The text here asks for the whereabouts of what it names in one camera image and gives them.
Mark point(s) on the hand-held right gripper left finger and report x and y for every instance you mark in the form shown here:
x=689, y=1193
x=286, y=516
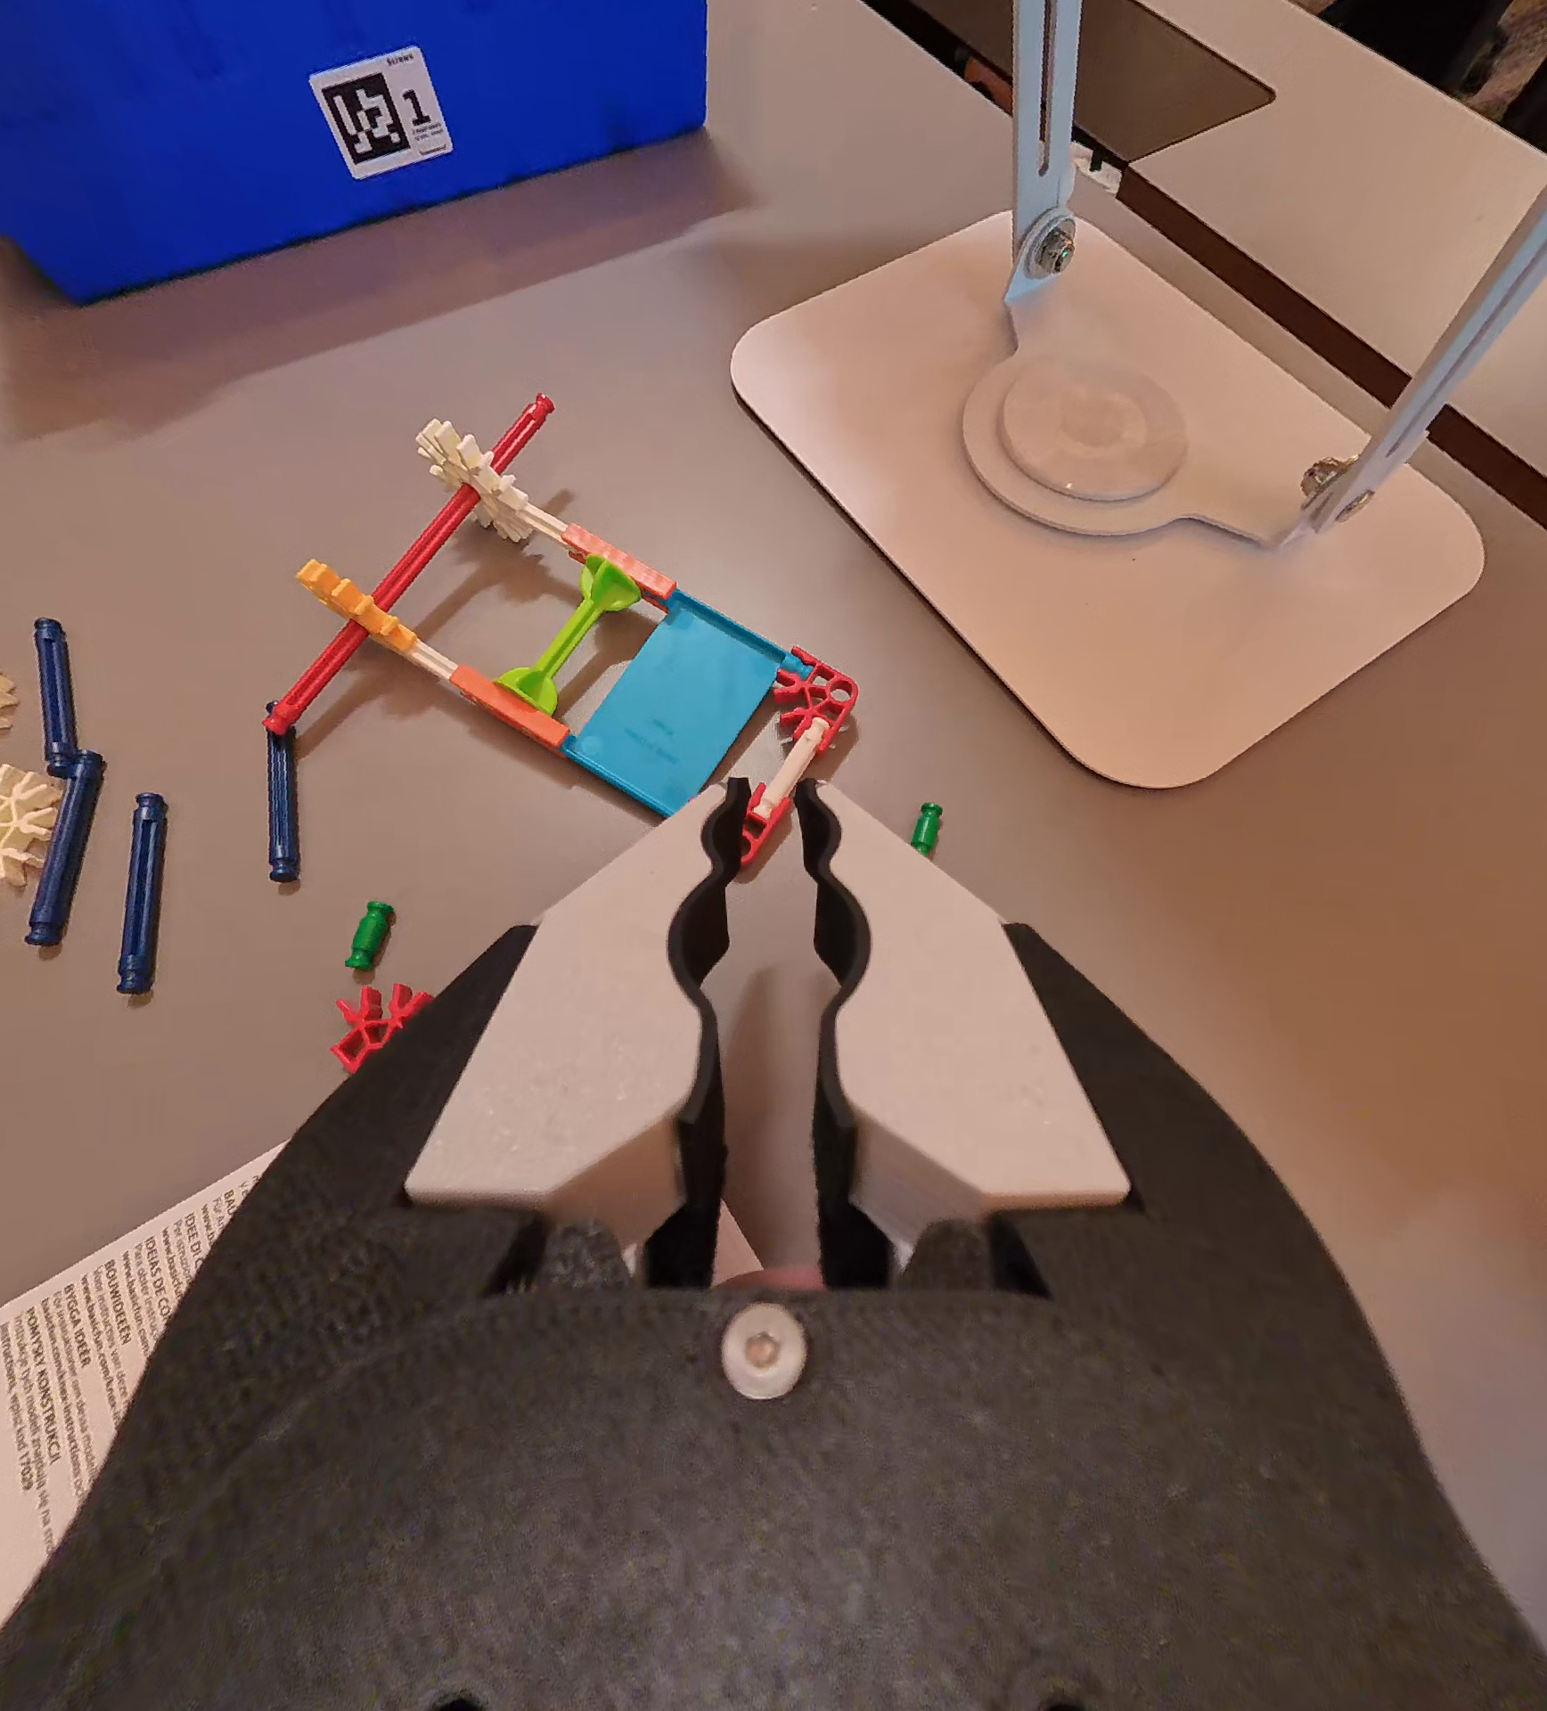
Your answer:
x=561, y=1054

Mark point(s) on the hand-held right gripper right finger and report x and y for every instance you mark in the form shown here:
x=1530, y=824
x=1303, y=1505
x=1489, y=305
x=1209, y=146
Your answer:
x=972, y=1054

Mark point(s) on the colourful toy construction model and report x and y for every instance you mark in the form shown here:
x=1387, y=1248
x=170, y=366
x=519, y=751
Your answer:
x=680, y=708

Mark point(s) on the blue toy rod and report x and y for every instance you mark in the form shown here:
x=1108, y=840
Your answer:
x=65, y=850
x=283, y=804
x=142, y=893
x=59, y=694

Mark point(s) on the instruction leaflet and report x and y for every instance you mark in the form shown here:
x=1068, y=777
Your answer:
x=37, y=1406

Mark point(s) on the blue storage bin with tag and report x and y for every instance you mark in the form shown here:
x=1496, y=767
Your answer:
x=119, y=133

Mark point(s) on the red fan connector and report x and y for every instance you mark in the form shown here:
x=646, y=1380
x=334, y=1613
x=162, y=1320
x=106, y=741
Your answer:
x=365, y=1034

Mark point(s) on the short green toy rod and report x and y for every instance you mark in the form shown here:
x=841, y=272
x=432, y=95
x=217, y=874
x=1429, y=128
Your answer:
x=931, y=830
x=373, y=936

